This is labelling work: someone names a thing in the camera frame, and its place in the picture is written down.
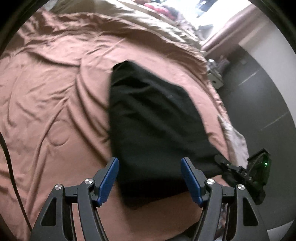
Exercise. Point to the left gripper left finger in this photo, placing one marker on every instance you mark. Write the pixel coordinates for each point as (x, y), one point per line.
(56, 221)

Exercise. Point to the pink curtain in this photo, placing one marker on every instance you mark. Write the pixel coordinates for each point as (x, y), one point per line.
(239, 26)

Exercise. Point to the beige duvet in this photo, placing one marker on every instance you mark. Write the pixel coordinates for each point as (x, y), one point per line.
(133, 13)

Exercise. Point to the brown bed blanket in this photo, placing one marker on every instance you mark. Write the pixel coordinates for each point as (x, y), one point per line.
(55, 87)

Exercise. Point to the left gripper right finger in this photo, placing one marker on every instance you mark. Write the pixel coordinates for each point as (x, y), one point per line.
(243, 221)

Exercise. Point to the black garment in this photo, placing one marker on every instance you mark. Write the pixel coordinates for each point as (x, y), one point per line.
(153, 125)

